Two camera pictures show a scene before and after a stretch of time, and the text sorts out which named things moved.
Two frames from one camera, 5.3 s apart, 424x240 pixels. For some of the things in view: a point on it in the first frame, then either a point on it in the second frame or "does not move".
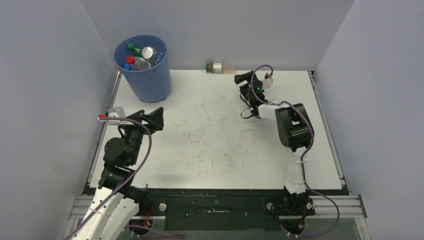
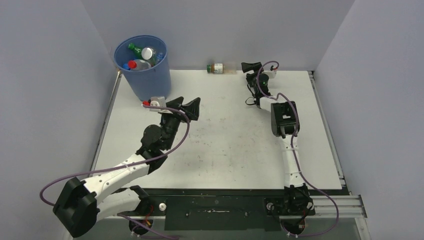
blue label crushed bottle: [159, 57] does not move
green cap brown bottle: [222, 68] does not move
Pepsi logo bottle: [127, 66] does not move
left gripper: [154, 119] to [191, 108]
